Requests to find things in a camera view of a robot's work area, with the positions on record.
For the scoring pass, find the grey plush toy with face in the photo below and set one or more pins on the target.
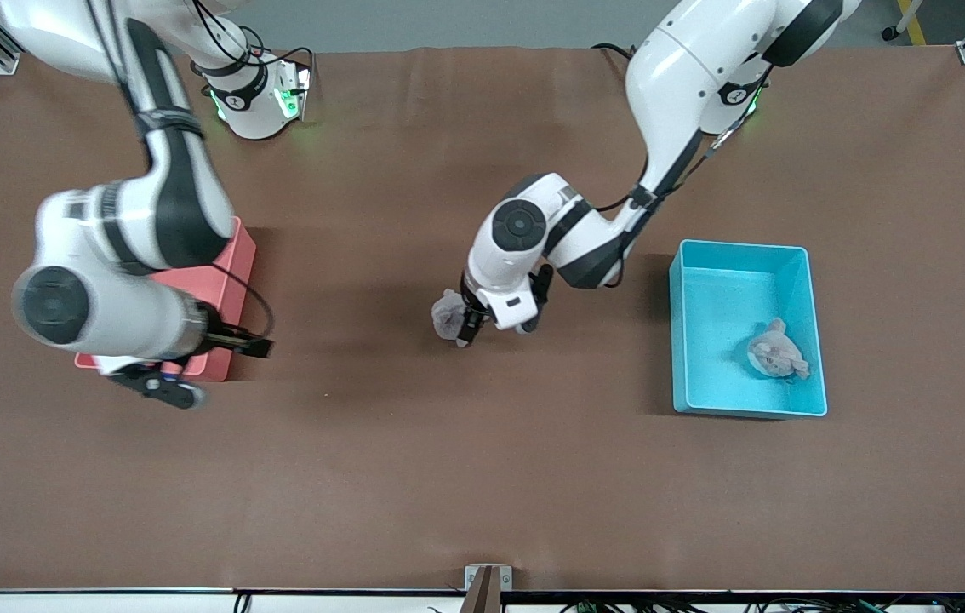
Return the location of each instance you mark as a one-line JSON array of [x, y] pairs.
[[776, 353]]

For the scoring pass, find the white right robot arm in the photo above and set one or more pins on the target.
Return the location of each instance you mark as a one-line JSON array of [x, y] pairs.
[[108, 315]]

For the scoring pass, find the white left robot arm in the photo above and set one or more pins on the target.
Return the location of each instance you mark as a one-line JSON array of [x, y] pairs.
[[687, 77]]

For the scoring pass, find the right arm base connector plate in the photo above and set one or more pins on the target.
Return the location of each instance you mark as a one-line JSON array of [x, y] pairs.
[[299, 94]]

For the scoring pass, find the pink plastic box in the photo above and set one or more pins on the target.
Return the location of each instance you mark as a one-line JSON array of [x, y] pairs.
[[231, 281]]

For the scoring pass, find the blue plastic box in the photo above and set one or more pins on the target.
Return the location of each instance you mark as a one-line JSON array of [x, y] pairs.
[[721, 281]]

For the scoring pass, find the brown table cover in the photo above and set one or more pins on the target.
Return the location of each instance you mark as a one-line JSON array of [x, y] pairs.
[[482, 468]]

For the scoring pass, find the black table edge trim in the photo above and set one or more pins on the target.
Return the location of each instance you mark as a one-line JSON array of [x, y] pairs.
[[704, 593]]

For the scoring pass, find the grey caster leg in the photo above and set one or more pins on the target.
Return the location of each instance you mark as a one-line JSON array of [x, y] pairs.
[[888, 33]]

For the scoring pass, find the grey metal bracket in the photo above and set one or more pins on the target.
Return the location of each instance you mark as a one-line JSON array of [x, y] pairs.
[[506, 572]]

